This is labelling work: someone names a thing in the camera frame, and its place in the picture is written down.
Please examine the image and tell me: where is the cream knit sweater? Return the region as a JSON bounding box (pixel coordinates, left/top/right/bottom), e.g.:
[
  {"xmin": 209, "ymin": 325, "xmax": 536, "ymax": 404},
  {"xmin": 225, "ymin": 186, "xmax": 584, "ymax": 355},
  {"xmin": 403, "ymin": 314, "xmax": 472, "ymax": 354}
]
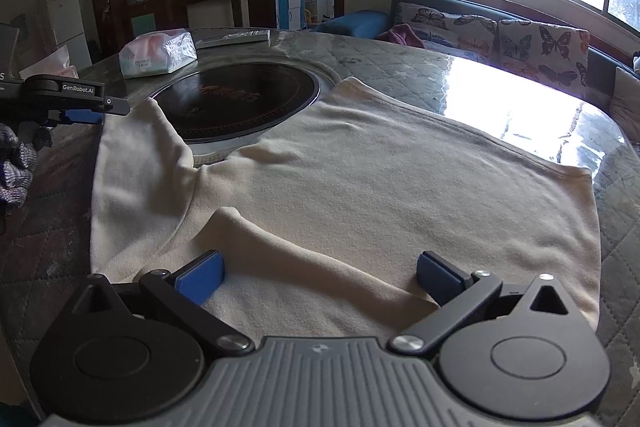
[{"xmin": 90, "ymin": 78, "xmax": 601, "ymax": 339}]

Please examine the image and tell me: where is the grey knit gloved hand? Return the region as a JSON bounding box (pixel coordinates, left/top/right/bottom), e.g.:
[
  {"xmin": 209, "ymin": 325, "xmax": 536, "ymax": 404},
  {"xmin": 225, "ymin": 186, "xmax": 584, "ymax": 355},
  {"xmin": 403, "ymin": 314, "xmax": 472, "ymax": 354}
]
[{"xmin": 1, "ymin": 122, "xmax": 52, "ymax": 213}]

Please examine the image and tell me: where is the plastic tissue pack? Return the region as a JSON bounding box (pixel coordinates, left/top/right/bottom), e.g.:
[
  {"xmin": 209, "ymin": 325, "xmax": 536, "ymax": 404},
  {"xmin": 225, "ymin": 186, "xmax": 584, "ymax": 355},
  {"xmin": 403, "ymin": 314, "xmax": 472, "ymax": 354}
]
[{"xmin": 118, "ymin": 28, "xmax": 198, "ymax": 78}]

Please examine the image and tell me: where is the white refrigerator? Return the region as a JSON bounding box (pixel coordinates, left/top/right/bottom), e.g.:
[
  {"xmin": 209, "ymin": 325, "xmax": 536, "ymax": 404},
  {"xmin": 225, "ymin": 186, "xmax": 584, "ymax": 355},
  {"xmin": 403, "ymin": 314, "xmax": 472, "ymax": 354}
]
[{"xmin": 44, "ymin": 0, "xmax": 92, "ymax": 70}]

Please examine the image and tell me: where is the black round induction cooktop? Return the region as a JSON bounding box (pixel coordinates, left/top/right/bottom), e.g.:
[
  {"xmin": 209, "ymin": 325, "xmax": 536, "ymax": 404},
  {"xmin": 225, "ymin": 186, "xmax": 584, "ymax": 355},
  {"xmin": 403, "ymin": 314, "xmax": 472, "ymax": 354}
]
[{"xmin": 152, "ymin": 60, "xmax": 330, "ymax": 164}]

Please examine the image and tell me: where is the flat grey box on table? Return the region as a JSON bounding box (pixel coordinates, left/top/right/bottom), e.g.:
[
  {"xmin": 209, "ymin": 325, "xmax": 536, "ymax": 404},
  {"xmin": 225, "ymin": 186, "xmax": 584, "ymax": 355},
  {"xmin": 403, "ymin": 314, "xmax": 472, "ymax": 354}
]
[{"xmin": 195, "ymin": 29, "xmax": 270, "ymax": 50}]

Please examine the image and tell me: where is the blue small cabinet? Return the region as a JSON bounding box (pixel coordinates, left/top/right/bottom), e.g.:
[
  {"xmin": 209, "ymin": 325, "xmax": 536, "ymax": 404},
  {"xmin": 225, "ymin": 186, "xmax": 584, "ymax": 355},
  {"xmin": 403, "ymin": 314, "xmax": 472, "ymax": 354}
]
[{"xmin": 276, "ymin": 0, "xmax": 306, "ymax": 30}]

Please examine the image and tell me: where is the grey plain cushion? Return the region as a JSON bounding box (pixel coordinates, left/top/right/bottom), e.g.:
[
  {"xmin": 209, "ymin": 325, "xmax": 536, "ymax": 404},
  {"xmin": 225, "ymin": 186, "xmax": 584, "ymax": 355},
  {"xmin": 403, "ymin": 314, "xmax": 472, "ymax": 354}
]
[{"xmin": 610, "ymin": 67, "xmax": 640, "ymax": 142}]

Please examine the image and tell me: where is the magenta cloth on sofa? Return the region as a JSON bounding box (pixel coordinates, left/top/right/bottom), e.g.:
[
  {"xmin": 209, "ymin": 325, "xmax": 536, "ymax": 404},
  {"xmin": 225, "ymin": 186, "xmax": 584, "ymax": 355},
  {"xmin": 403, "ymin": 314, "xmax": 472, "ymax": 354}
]
[{"xmin": 376, "ymin": 24, "xmax": 425, "ymax": 49}]

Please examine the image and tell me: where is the right butterfly pillow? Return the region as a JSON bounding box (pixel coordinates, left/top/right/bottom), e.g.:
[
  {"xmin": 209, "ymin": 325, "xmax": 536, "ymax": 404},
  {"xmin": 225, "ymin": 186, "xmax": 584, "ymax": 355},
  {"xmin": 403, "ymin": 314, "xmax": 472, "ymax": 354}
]
[{"xmin": 498, "ymin": 20, "xmax": 590, "ymax": 100}]

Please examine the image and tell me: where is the butterfly pillow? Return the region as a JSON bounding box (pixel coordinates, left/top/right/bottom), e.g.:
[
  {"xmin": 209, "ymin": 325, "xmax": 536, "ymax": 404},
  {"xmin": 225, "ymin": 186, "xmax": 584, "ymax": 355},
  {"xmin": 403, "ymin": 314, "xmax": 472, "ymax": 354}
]
[
  {"xmin": 395, "ymin": 2, "xmax": 497, "ymax": 64},
  {"xmin": 498, "ymin": 20, "xmax": 590, "ymax": 100}
]

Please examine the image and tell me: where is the blue corner sofa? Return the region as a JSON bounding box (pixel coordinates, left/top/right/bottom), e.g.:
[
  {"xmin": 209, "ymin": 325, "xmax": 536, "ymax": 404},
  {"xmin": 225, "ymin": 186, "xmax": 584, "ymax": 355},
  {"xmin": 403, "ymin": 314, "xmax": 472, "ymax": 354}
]
[{"xmin": 314, "ymin": 0, "xmax": 640, "ymax": 134}]

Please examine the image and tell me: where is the left butterfly pillow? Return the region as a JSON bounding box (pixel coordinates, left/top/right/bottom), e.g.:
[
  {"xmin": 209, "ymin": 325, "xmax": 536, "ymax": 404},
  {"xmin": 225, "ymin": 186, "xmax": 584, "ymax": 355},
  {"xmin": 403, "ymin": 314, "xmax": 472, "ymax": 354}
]
[{"xmin": 395, "ymin": 2, "xmax": 497, "ymax": 64}]

